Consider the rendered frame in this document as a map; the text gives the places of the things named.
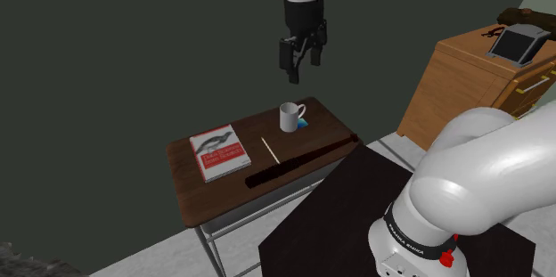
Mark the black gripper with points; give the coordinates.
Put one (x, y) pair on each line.
(304, 15)

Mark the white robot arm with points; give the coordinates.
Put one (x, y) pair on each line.
(473, 180)

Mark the white mug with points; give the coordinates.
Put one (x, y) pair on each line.
(288, 118)

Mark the small blue object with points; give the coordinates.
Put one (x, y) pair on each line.
(303, 123)

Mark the pale thin stick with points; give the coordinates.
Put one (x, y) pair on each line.
(270, 150)

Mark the dark brown baseball bat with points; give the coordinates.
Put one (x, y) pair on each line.
(295, 165)

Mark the white and red book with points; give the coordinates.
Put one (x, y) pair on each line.
(220, 153)

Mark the wooden chest of drawers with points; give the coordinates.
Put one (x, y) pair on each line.
(451, 89)

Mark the dark robot stand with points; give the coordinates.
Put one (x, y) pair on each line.
(330, 215)

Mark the small black and red object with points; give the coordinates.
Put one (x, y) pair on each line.
(493, 32)

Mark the grey tablet with dark screen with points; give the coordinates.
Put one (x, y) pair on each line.
(514, 46)

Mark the dark brown long object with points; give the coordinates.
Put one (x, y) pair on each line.
(532, 19)

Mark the brown desk with metal frame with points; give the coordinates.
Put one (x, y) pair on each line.
(208, 200)

